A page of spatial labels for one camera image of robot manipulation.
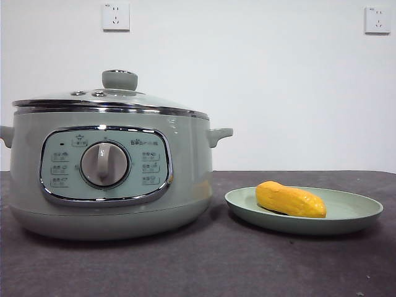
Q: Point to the glass lid with green knob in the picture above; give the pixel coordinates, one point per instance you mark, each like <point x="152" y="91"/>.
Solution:
<point x="139" y="99"/>

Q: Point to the yellow corn cob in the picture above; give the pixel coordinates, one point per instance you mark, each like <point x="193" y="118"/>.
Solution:
<point x="287" y="199"/>

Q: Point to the pale green electric steamer pot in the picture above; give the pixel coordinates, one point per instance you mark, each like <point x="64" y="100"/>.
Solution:
<point x="185" y="173"/>

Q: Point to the pale green round plate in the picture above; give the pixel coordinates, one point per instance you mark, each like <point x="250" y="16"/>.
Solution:
<point x="349" y="213"/>

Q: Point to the white wall socket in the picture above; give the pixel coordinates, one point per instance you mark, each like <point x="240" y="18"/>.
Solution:
<point x="116" y="17"/>
<point x="377" y="20"/>

